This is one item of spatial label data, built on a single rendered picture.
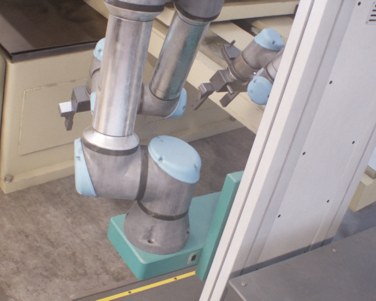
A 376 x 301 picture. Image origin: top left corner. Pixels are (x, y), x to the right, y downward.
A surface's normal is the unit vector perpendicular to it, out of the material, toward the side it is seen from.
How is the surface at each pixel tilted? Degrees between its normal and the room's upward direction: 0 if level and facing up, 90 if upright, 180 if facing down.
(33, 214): 0
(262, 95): 90
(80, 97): 24
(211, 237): 90
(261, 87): 90
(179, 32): 107
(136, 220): 72
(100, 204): 0
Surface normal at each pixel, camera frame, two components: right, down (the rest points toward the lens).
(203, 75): -0.74, 0.22
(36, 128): 0.63, 0.55
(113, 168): 0.29, 0.44
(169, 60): -0.52, 0.62
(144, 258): 0.23, -0.81
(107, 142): 0.14, -0.32
